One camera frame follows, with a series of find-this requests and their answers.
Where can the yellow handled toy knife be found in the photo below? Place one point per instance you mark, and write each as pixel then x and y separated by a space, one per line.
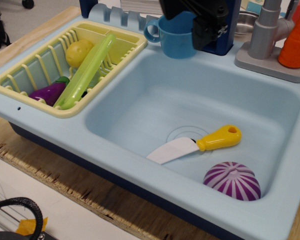
pixel 224 137

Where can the purple toy eggplant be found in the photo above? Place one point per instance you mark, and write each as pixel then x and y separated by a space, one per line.
pixel 51 93

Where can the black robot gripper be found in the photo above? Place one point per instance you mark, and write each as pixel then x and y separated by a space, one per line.
pixel 210 20

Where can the black chair caster wheel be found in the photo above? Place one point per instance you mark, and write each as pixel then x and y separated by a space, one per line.
pixel 28 4

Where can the lime green plastic plate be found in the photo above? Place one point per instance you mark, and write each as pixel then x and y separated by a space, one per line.
pixel 85 73

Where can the grey toy faucet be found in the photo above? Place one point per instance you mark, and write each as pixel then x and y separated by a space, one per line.
pixel 260 54

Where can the steel bowl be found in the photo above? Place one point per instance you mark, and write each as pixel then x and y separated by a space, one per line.
pixel 245 23

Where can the blue plastic toy cup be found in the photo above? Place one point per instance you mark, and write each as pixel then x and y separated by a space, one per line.
pixel 174 35

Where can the purple striped toy onion half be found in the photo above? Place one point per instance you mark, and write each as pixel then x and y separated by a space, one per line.
pixel 234 180

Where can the yellow tape piece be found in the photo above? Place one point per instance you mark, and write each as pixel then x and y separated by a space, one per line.
pixel 26 227

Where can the light blue toy sink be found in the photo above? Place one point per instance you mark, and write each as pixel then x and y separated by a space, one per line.
pixel 100 154

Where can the orange toy carrot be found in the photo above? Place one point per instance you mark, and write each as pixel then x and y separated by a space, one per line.
pixel 290 53

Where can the pale yellow drying rack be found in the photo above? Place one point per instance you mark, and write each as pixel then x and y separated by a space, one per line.
pixel 44 63

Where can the yellow toy potato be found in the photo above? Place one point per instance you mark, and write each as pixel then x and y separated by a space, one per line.
pixel 77 52

